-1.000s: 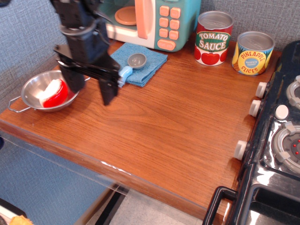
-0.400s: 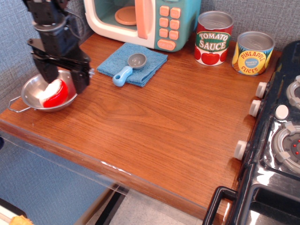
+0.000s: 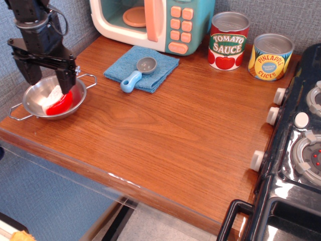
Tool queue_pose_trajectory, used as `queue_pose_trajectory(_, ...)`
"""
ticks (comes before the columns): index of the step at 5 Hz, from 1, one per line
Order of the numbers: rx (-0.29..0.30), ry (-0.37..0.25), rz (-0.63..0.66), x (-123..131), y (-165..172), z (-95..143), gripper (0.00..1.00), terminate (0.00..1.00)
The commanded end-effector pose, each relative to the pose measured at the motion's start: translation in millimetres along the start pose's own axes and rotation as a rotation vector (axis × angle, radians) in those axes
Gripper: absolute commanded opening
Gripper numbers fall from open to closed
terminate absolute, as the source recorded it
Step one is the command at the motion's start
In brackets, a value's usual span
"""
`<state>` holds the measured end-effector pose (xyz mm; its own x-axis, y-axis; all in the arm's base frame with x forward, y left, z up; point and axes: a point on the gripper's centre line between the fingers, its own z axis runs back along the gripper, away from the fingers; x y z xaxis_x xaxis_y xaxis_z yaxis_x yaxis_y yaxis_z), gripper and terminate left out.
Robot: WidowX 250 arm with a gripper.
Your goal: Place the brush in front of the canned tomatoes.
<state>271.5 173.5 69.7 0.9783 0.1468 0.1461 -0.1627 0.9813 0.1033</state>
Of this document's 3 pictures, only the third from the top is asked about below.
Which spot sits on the white stove knob middle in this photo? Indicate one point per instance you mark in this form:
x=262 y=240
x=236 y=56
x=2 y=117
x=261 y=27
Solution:
x=272 y=115

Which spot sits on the white round stove button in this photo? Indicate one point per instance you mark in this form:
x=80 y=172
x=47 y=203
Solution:
x=301 y=120

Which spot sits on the red white toy apple slice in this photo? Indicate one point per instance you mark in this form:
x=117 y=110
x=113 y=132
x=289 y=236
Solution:
x=57 y=102

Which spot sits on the blue folded cloth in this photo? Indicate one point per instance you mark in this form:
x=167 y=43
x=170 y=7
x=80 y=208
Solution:
x=126 y=64

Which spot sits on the pineapple slices can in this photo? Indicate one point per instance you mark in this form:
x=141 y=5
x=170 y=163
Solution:
x=270 y=56

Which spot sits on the white stove knob bottom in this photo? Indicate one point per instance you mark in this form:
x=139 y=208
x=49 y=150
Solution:
x=256 y=160

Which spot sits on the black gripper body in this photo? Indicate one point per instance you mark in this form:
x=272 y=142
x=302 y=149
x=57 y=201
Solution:
x=42 y=43

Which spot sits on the white stove knob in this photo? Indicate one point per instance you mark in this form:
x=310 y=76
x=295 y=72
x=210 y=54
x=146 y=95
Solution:
x=256 y=160
x=272 y=115
x=279 y=96

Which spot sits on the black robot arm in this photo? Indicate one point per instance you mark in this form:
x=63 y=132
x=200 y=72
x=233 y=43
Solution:
x=30 y=10

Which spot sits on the grey stove burner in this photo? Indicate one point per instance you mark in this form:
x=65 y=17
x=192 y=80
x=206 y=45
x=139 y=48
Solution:
x=305 y=155
x=311 y=101

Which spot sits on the white stove knob top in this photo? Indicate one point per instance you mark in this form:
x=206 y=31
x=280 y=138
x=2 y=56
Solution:
x=279 y=96

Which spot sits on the steel bowl with handles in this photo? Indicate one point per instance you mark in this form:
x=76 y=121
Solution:
x=36 y=94

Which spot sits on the orange microwave turntable plate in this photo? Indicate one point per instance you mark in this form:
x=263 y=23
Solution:
x=135 y=17

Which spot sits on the tomato sauce can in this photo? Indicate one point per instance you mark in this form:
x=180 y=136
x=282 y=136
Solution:
x=228 y=36

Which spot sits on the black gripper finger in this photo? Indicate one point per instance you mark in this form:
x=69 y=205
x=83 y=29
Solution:
x=31 y=72
x=66 y=79

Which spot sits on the black toy stove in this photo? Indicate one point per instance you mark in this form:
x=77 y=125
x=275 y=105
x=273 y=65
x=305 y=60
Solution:
x=287 y=206

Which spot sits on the teal toy microwave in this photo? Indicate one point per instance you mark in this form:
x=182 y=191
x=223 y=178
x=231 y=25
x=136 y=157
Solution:
x=175 y=27

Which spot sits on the blue grey toy scoop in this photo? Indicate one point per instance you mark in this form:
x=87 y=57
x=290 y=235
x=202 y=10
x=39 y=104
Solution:
x=145 y=66

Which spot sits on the grey stove burner front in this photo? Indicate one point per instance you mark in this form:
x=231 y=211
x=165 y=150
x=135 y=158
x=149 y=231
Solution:
x=305 y=155

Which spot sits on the black oven door handle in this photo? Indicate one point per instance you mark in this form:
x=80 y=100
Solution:
x=236 y=206

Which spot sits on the grey stove burner rear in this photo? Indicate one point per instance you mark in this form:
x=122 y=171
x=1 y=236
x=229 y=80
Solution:
x=311 y=101

